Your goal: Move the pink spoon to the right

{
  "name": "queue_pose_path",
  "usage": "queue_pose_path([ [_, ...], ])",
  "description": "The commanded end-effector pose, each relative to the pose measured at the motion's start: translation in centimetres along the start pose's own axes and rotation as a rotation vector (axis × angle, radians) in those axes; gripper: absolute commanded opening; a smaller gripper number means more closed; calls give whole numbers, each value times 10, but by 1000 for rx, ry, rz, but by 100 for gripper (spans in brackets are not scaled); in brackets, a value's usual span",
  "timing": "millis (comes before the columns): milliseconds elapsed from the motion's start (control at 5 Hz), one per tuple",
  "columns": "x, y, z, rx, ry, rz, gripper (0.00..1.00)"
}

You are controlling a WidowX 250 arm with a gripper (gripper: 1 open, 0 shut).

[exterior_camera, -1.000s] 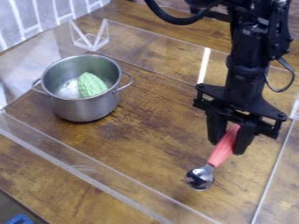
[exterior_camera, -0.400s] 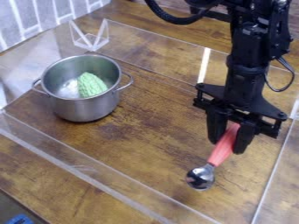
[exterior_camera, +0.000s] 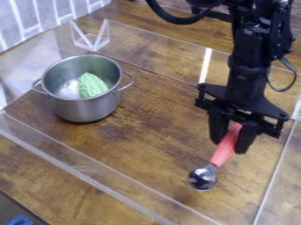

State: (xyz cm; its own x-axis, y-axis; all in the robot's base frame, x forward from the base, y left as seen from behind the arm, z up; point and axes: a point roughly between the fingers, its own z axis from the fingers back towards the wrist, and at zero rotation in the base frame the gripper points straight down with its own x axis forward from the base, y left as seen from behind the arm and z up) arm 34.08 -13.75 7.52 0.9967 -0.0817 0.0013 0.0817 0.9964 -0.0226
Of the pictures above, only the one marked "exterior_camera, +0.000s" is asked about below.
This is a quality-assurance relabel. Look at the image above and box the green bumpy toy vegetable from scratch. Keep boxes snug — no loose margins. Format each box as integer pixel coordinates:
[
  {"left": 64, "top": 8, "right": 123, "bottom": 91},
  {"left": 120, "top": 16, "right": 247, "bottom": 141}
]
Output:
[{"left": 77, "top": 72, "right": 108, "bottom": 98}]

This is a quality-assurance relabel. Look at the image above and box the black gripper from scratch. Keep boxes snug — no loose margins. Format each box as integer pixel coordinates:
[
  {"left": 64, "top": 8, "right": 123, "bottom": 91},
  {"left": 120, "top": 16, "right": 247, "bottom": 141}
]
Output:
[{"left": 195, "top": 55, "right": 289, "bottom": 154}]

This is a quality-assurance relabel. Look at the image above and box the stainless steel pot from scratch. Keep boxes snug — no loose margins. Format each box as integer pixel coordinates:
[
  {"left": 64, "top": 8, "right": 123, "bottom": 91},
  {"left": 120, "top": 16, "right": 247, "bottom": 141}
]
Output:
[{"left": 32, "top": 54, "right": 134, "bottom": 122}]

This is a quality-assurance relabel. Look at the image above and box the pink handled metal spoon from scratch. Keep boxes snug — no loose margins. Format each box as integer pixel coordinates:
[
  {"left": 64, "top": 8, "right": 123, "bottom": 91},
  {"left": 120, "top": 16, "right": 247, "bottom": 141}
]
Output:
[{"left": 187, "top": 124, "right": 242, "bottom": 192}]

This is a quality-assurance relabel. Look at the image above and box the clear acrylic corner bracket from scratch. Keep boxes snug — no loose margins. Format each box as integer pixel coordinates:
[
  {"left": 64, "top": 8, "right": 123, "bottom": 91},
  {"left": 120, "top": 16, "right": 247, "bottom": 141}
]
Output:
[{"left": 69, "top": 19, "right": 111, "bottom": 52}]

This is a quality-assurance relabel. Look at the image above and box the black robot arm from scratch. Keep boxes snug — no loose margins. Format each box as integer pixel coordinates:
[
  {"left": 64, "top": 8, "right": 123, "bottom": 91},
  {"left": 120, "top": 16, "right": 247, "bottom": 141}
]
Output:
[{"left": 186, "top": 0, "right": 294, "bottom": 154}]

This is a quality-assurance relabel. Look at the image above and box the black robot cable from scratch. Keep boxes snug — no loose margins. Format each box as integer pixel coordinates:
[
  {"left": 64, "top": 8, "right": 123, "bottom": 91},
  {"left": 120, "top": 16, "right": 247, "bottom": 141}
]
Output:
[{"left": 144, "top": 0, "right": 298, "bottom": 93}]

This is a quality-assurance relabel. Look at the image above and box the blue object at corner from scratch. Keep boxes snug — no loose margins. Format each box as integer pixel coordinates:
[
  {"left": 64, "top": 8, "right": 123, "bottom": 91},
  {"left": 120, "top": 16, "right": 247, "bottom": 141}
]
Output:
[{"left": 5, "top": 215, "right": 33, "bottom": 225}]

